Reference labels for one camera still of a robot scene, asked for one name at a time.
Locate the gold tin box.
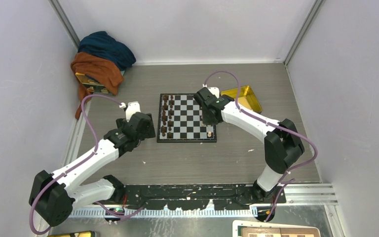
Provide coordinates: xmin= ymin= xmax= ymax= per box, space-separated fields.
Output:
xmin=221 ymin=85 xmax=263 ymax=114

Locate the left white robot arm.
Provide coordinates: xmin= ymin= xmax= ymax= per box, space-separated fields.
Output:
xmin=29 ymin=112 xmax=155 ymax=227

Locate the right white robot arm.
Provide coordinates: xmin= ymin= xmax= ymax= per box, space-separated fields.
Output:
xmin=193 ymin=87 xmax=304 ymax=203

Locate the dark wooden chess pieces row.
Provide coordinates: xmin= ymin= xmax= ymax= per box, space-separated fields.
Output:
xmin=160 ymin=94 xmax=175 ymax=139

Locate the wooden board corner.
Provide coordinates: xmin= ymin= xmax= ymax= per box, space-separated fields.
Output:
xmin=232 ymin=220 xmax=321 ymax=237

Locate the black and white chessboard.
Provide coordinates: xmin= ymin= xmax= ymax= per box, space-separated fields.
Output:
xmin=157 ymin=93 xmax=217 ymax=143

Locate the yellow patterned box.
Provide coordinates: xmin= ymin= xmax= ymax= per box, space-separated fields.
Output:
xmin=75 ymin=73 xmax=112 ymax=95

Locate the orange cloth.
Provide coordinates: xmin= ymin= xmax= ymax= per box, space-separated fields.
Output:
xmin=71 ymin=52 xmax=125 ymax=119

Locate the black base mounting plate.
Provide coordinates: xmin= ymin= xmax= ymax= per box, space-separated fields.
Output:
xmin=102 ymin=184 xmax=286 ymax=211

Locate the dark blue cloth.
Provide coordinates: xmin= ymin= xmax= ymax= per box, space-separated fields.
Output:
xmin=77 ymin=31 xmax=137 ymax=71

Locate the gold tin lid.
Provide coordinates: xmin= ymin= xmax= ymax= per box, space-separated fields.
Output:
xmin=48 ymin=231 xmax=97 ymax=237

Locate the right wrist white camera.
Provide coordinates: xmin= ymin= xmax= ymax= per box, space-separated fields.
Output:
xmin=208 ymin=87 xmax=221 ymax=98

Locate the wrist white camera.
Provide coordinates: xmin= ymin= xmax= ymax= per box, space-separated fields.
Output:
xmin=125 ymin=101 xmax=141 ymax=122
xmin=208 ymin=87 xmax=221 ymax=98

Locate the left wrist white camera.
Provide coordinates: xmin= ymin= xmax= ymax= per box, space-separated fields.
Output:
xmin=125 ymin=101 xmax=141 ymax=122

